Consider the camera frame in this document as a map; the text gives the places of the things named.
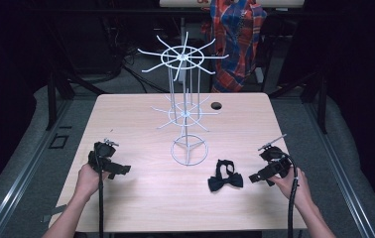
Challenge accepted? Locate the person's left hand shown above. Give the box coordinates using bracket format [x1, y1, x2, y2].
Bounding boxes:
[73, 163, 110, 199]

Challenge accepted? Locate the red blue plaid cloth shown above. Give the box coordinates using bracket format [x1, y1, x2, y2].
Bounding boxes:
[201, 0, 269, 93]

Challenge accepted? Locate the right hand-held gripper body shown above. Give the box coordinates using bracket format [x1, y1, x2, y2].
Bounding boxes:
[257, 133, 293, 181]

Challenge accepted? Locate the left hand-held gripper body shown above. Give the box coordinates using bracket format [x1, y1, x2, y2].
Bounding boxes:
[87, 138, 124, 176]

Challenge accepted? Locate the black metal stand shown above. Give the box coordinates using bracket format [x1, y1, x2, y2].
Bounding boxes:
[45, 70, 107, 132]
[268, 70, 328, 135]

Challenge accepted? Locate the black cable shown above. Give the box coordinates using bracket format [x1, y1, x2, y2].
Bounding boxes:
[281, 152, 301, 238]
[93, 150, 106, 238]

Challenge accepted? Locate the white wire display rack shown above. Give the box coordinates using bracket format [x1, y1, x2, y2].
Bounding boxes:
[137, 31, 230, 167]

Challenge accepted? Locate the person's right hand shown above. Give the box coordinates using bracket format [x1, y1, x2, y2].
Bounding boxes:
[268, 167, 313, 210]

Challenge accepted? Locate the black bow tie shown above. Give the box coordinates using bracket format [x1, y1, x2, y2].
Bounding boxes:
[207, 159, 244, 193]

